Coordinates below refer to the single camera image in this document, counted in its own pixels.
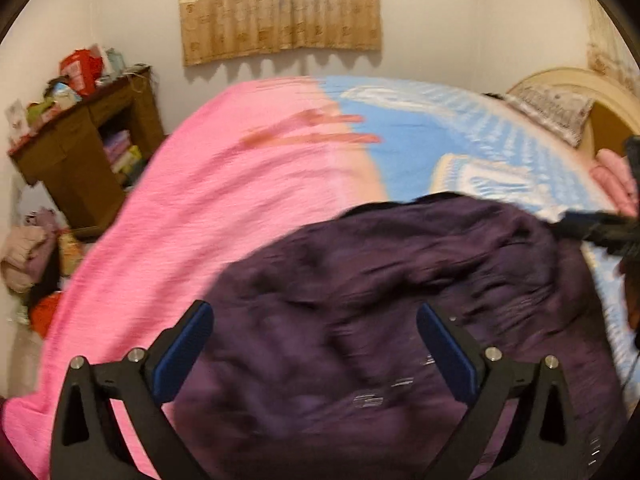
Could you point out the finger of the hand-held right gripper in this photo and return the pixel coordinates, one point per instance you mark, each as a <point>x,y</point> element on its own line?
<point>585,221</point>
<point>617,242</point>

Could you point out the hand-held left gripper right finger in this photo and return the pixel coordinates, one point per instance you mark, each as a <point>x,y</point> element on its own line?
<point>447,355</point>

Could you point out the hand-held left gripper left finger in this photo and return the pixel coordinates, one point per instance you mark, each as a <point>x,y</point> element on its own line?
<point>182,350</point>

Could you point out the purple quilted jacket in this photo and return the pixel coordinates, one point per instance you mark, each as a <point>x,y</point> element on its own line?
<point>375,285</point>

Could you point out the pile of clothes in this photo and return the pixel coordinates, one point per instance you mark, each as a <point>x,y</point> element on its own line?
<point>25,255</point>

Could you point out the pink floral folded quilt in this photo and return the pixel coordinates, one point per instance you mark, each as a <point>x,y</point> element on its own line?
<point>612,180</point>

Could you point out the patterned pillow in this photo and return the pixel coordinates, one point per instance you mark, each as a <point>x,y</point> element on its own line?
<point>555,110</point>

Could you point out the cream bed headboard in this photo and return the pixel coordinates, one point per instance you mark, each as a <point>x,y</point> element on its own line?
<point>565,77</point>

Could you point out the beige window curtain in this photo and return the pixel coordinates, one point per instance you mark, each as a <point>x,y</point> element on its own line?
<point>280,15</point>
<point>612,50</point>

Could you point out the orange cloth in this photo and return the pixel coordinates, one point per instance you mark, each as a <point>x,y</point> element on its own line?
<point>45,312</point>

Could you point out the pink blanket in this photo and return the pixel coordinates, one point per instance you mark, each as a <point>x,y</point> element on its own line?
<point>200,185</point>

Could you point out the stack of pastel boxes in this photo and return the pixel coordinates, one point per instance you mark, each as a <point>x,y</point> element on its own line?
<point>122,155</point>

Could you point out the brown wooden desk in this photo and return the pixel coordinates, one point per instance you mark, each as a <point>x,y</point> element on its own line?
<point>70,160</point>

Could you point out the green cloth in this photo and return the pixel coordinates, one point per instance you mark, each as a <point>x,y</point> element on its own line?
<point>40,112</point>

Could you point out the blue white package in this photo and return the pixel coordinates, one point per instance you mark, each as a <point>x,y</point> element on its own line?
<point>65,95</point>

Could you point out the clear plastic jar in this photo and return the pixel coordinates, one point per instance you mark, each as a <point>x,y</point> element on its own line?
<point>114,62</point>

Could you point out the red gift bag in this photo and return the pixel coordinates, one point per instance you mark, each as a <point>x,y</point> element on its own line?
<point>81,70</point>

